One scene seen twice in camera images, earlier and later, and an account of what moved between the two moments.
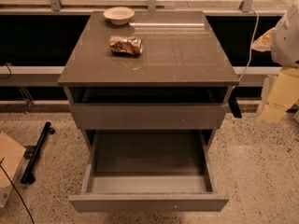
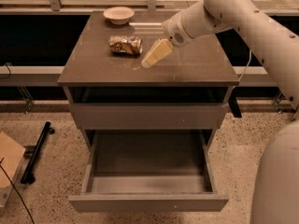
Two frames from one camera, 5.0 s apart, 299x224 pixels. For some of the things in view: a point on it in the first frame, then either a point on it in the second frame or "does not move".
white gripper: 286,41 → 173,32
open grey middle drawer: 149,171 does not move
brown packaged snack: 130,45 does not move
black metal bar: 27,176 does not move
